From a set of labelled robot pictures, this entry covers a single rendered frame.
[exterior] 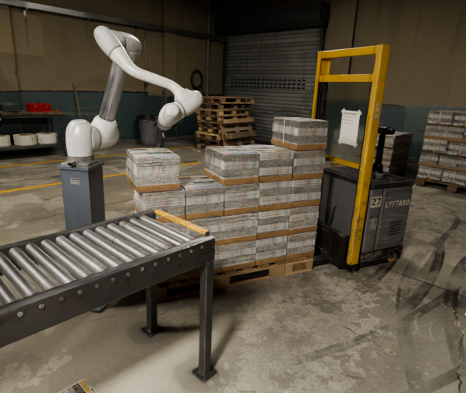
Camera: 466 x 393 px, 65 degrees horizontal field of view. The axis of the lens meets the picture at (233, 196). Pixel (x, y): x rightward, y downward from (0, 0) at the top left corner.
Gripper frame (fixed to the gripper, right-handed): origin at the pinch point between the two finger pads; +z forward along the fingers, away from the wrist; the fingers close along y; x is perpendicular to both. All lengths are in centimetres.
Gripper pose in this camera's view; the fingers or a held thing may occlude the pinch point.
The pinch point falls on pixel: (157, 135)
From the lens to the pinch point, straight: 240.7
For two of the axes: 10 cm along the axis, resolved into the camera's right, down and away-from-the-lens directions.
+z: -3.9, 1.9, 9.0
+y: 1.5, 9.8, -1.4
